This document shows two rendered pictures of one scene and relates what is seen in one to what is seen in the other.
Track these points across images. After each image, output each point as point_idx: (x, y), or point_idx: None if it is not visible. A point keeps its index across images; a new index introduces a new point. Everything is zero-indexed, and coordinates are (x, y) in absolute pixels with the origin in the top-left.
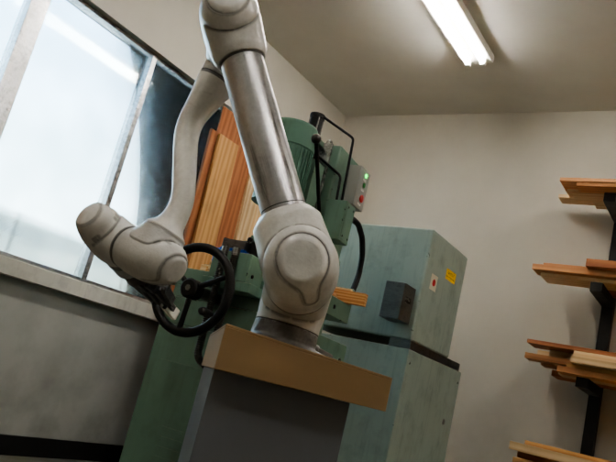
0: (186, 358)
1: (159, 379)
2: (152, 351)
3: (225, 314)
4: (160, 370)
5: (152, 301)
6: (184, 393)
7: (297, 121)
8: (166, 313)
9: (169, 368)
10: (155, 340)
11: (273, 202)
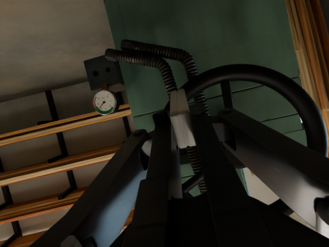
0: (231, 51)
1: (258, 8)
2: (289, 34)
3: None
4: (261, 19)
5: (219, 116)
6: (210, 12)
7: None
8: (181, 98)
9: (249, 27)
10: (293, 49)
11: None
